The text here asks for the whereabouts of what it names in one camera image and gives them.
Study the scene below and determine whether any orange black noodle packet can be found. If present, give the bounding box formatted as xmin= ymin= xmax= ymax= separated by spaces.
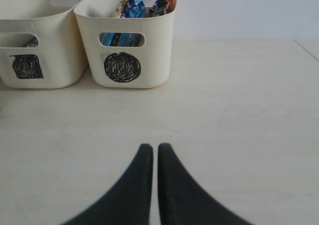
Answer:
xmin=147 ymin=0 xmax=175 ymax=17

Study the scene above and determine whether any white blue milk carton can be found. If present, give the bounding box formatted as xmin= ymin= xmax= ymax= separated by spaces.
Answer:
xmin=25 ymin=37 xmax=38 ymax=48

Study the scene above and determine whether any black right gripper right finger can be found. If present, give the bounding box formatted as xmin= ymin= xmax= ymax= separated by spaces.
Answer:
xmin=158 ymin=143 xmax=251 ymax=225

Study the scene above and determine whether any blue black noodle packet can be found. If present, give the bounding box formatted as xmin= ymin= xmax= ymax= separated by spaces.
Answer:
xmin=100 ymin=0 xmax=146 ymax=47

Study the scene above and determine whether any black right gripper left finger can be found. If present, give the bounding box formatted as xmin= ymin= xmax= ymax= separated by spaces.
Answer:
xmin=65 ymin=144 xmax=153 ymax=225

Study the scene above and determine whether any cream bin with square mark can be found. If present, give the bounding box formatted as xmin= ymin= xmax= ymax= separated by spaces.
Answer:
xmin=0 ymin=0 xmax=88 ymax=89

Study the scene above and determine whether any cream bin with circle mark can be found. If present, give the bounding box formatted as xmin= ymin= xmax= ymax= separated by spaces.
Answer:
xmin=74 ymin=0 xmax=177 ymax=88

